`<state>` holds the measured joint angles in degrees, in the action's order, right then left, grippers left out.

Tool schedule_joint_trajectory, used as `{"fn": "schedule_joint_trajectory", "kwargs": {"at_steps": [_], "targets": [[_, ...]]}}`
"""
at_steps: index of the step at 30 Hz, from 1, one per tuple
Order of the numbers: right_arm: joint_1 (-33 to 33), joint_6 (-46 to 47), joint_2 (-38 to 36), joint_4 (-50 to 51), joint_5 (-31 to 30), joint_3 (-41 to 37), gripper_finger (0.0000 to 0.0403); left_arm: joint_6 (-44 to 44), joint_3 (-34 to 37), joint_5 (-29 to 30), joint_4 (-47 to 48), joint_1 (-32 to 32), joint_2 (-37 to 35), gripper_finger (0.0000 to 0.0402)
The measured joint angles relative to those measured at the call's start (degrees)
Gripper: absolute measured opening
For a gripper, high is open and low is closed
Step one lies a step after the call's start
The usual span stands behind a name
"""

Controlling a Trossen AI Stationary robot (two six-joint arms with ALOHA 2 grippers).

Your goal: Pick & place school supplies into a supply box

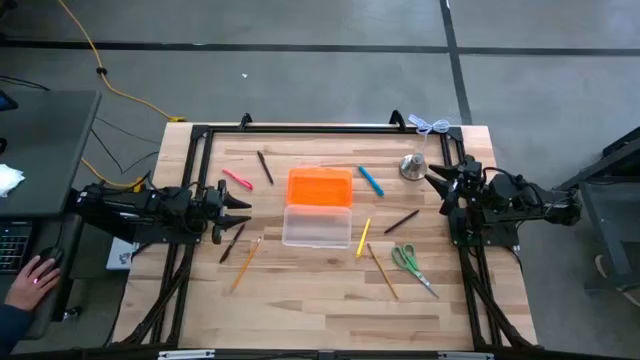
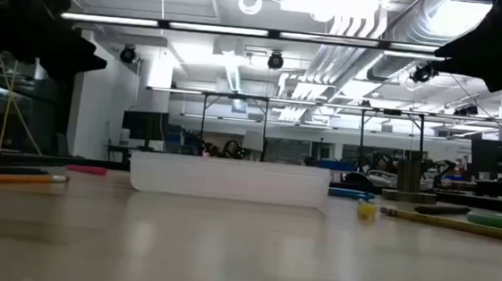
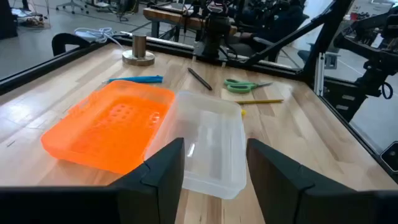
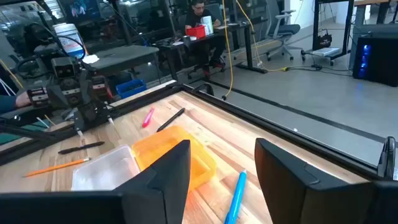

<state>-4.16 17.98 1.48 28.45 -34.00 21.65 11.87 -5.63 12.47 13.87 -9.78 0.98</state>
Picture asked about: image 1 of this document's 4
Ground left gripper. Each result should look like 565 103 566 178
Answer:
199 179 253 245

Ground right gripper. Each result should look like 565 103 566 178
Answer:
424 153 485 217

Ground black pen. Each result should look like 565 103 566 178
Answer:
256 150 275 185
218 222 247 265
383 209 421 235

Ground blue pen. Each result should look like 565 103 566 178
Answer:
357 165 386 198

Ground clear supply box orange lid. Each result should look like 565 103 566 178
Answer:
281 167 354 250

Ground green handled scissors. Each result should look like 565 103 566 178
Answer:
390 243 441 300

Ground yellow pen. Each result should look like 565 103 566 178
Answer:
355 217 372 259

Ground yellow pencil pink eraser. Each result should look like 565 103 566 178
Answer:
366 242 400 301

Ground person's forearm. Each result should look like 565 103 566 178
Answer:
0 303 34 357

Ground white printed box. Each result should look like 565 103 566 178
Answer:
105 236 139 271

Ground pink highlighter pen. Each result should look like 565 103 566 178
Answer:
222 168 254 192

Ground metal cone weight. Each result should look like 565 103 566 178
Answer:
399 152 429 182

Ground orange pencil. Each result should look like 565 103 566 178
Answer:
229 236 263 294

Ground dark grey metal cart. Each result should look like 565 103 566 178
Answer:
551 125 640 296

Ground person's shoe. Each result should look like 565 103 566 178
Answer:
594 253 640 307

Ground black computer mouse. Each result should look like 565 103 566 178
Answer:
39 246 65 266

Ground dark grey desk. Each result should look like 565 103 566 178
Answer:
0 89 103 342

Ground person's hand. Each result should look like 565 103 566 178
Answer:
4 254 61 312

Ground backlit keyboard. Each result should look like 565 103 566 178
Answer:
0 222 34 275

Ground white crumpled tissue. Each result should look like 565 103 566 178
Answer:
0 163 26 198

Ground white bundled cable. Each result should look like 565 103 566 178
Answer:
407 113 451 137

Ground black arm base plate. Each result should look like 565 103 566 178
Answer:
132 219 204 246
448 207 521 247

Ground yellow cord with plug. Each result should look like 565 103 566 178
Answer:
81 158 146 194

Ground black floor cable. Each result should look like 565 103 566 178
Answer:
0 74 51 92
89 115 161 175

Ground silver bracket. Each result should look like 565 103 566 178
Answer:
438 351 495 360
158 349 216 360

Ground yellow extension cord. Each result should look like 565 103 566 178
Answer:
56 0 187 124

